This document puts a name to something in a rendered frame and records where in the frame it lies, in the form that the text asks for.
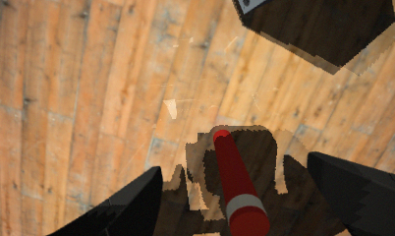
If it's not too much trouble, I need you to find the light grey square panel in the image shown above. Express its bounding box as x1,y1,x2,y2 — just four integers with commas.
238,0,274,14

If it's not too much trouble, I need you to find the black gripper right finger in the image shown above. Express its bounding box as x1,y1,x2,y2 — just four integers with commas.
307,151,395,236

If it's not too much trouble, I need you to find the dark red cylindrical peg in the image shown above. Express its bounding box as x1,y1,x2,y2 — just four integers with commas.
213,130,270,236

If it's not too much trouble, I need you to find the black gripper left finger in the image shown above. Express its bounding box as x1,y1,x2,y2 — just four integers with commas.
46,166,163,236

